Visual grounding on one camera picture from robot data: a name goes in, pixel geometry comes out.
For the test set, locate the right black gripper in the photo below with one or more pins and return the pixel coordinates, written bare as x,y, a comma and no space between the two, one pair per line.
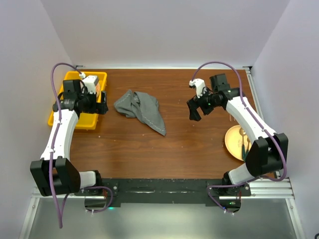
194,104

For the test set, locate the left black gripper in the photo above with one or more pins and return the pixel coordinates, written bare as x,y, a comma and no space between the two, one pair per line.
97,108

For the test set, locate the grey cloth napkin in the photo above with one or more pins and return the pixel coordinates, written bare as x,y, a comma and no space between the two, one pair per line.
142,106

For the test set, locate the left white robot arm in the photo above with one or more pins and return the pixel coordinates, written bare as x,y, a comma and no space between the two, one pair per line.
54,168

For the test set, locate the orange woven coaster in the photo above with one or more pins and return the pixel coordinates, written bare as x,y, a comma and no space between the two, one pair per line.
98,90

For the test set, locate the yellow plastic tray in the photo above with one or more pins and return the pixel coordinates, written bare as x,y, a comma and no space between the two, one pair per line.
87,119

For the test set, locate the golden round plate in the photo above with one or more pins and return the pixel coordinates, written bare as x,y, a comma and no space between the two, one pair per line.
233,142

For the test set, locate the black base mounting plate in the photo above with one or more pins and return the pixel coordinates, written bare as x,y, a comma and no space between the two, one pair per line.
176,191

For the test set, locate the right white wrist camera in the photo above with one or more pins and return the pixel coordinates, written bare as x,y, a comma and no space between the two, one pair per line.
199,86

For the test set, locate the gold fork green handle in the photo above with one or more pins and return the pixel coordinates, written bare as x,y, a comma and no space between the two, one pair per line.
247,149

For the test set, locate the aluminium frame rail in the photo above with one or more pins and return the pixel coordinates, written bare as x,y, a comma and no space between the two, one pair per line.
124,148

